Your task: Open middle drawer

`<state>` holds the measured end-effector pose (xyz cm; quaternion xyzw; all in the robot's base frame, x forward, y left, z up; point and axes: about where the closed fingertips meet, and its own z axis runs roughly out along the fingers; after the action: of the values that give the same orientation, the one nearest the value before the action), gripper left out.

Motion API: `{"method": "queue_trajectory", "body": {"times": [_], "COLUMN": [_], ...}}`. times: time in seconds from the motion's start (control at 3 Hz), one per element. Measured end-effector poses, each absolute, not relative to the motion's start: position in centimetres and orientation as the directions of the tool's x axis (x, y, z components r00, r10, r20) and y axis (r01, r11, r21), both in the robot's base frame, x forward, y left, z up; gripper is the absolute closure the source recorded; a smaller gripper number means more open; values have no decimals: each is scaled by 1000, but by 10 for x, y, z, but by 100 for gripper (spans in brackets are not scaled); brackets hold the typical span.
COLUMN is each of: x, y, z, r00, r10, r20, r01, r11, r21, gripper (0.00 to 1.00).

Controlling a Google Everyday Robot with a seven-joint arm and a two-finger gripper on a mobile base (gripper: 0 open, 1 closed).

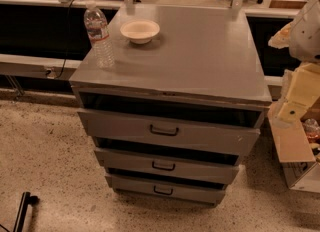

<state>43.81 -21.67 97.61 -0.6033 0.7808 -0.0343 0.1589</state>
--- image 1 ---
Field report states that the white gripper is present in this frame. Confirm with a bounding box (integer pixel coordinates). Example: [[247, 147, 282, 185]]
[[277, 62, 320, 124]]

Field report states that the grey drawer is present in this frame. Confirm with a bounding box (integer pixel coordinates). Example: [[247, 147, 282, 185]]
[[105, 173, 225, 205], [94, 147, 240, 185], [78, 109, 260, 155]]

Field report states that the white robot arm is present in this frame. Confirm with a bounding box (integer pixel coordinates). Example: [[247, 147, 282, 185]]
[[268, 0, 320, 124]]

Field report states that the grey drawer cabinet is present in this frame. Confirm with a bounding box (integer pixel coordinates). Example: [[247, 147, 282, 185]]
[[70, 4, 271, 192]]

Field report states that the grey bottom drawer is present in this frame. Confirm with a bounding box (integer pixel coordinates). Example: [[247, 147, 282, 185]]
[[105, 173, 225, 205]]

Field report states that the grey top drawer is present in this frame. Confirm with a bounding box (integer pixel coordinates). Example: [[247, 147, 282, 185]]
[[78, 109, 260, 155]]

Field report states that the plastic bottle in box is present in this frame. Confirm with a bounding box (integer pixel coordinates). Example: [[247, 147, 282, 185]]
[[302, 119, 320, 143]]

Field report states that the cardboard box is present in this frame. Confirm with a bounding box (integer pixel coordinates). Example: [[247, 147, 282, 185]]
[[268, 103, 320, 193]]

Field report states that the white bowl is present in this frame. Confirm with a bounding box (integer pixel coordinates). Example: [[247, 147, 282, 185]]
[[120, 19, 160, 44]]

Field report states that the clear plastic water bottle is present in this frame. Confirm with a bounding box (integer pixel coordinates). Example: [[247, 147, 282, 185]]
[[84, 1, 115, 69]]

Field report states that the black stand foot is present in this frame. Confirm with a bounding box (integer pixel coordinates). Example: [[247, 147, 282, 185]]
[[13, 192, 39, 232]]

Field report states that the black cable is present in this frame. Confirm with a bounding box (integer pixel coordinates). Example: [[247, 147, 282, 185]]
[[54, 0, 86, 80]]

